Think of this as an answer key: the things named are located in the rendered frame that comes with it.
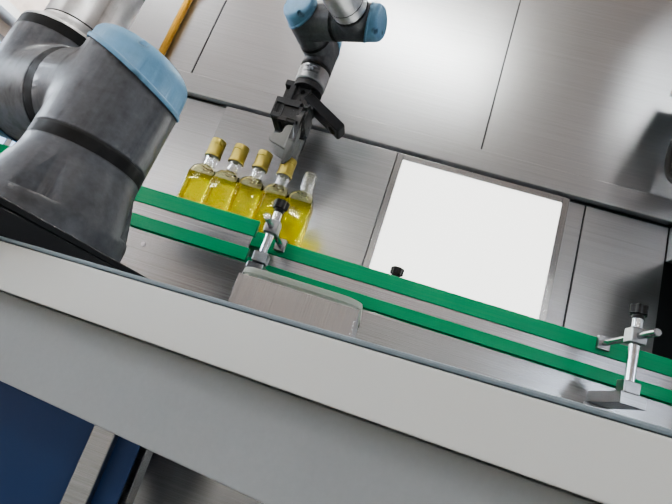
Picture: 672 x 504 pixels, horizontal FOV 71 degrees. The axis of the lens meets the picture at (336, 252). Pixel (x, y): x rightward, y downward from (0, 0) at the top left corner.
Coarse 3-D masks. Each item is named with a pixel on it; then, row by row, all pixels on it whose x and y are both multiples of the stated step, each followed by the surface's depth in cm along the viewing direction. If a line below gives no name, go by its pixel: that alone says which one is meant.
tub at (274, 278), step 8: (248, 272) 64; (256, 272) 63; (264, 272) 63; (272, 280) 64; (280, 280) 63; (288, 280) 63; (296, 280) 63; (296, 288) 63; (304, 288) 62; (312, 288) 62; (320, 288) 62; (320, 296) 63; (328, 296) 62; (336, 296) 62; (344, 296) 62; (344, 304) 63; (352, 304) 62; (360, 304) 63; (360, 312) 66; (360, 320) 75
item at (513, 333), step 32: (288, 256) 95; (320, 256) 94; (352, 288) 93; (384, 288) 92; (416, 288) 92; (416, 320) 90; (448, 320) 90; (480, 320) 90; (512, 320) 89; (512, 352) 88; (544, 352) 88; (576, 352) 88; (608, 352) 87; (640, 352) 87; (608, 384) 86
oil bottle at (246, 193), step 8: (248, 176) 102; (240, 184) 101; (248, 184) 101; (256, 184) 101; (240, 192) 100; (248, 192) 100; (256, 192) 100; (232, 200) 100; (240, 200) 100; (248, 200) 100; (256, 200) 100; (232, 208) 99; (240, 208) 99; (248, 208) 99; (248, 216) 99
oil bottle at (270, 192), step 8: (272, 184) 101; (280, 184) 102; (264, 192) 100; (272, 192) 100; (280, 192) 100; (288, 192) 103; (264, 200) 100; (272, 200) 100; (256, 208) 99; (264, 208) 99; (272, 208) 99; (256, 216) 99; (264, 224) 98
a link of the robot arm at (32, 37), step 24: (72, 0) 56; (96, 0) 57; (120, 0) 59; (144, 0) 64; (24, 24) 53; (48, 24) 53; (72, 24) 55; (96, 24) 57; (120, 24) 60; (0, 48) 53; (24, 48) 52; (48, 48) 51; (0, 72) 51; (24, 72) 49; (0, 96) 51; (0, 120) 53; (24, 120) 51
